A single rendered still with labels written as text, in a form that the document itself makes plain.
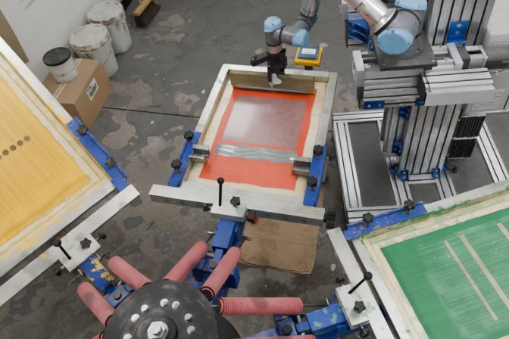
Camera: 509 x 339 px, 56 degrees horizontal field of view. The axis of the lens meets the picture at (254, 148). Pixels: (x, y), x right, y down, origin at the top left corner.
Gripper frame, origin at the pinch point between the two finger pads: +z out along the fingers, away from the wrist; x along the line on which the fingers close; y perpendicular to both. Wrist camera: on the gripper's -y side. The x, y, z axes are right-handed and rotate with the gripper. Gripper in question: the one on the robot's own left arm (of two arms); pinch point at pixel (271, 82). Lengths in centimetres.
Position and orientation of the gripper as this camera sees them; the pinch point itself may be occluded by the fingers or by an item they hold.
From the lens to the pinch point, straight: 230.3
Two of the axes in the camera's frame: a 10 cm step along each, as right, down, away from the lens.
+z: 0.8, 6.4, 7.6
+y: 9.7, 1.3, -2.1
